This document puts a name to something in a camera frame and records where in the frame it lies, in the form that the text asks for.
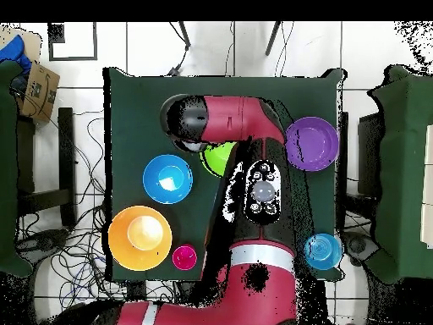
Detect purple plastic bowl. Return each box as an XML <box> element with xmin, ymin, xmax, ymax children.
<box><xmin>284</xmin><ymin>116</ymin><xmax>340</xmax><ymax>173</ymax></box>

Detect pink plastic cup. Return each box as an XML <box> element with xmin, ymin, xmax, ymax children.
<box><xmin>171</xmin><ymin>244</ymin><xmax>198</xmax><ymax>272</ymax></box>

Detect grey base with black knob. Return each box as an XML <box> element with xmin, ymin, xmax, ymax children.
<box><xmin>19</xmin><ymin>228</ymin><xmax>71</xmax><ymax>254</ymax></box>

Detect black power strip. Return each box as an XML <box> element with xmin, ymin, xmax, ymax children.
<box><xmin>126</xmin><ymin>280</ymin><xmax>149</xmax><ymax>302</ymax></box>

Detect green cloth on side table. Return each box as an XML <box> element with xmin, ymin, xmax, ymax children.
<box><xmin>0</xmin><ymin>60</ymin><xmax>34</xmax><ymax>278</ymax></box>
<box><xmin>367</xmin><ymin>64</ymin><xmax>433</xmax><ymax>284</ymax></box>

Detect large green plastic bowl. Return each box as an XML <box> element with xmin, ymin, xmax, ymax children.
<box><xmin>200</xmin><ymin>140</ymin><xmax>238</xmax><ymax>179</ymax></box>

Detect black bench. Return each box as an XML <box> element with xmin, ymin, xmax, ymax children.
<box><xmin>16</xmin><ymin>107</ymin><xmax>78</xmax><ymax>227</ymax></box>

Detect dark green tablecloth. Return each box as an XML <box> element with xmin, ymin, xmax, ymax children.
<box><xmin>102</xmin><ymin>66</ymin><xmax>348</xmax><ymax>283</ymax></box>

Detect small blue plastic bowl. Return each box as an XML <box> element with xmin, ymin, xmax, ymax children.
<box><xmin>303</xmin><ymin>233</ymin><xmax>344</xmax><ymax>271</ymax></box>

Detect cardboard box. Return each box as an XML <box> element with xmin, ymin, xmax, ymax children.
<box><xmin>0</xmin><ymin>26</ymin><xmax>61</xmax><ymax>123</ymax></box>

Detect yellow plastic bowl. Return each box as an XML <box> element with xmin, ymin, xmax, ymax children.
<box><xmin>107</xmin><ymin>205</ymin><xmax>173</xmax><ymax>273</ymax></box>

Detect tangled floor cables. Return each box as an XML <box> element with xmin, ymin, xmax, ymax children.
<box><xmin>14</xmin><ymin>111</ymin><xmax>180</xmax><ymax>312</ymax></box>

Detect blue cloth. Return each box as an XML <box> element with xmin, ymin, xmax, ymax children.
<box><xmin>0</xmin><ymin>34</ymin><xmax>32</xmax><ymax>74</ymax></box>

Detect black square frame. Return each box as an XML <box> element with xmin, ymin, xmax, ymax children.
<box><xmin>47</xmin><ymin>22</ymin><xmax>99</xmax><ymax>63</ymax></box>

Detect large blue plastic bowl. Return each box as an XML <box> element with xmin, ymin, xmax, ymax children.
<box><xmin>142</xmin><ymin>154</ymin><xmax>195</xmax><ymax>205</ymax></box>

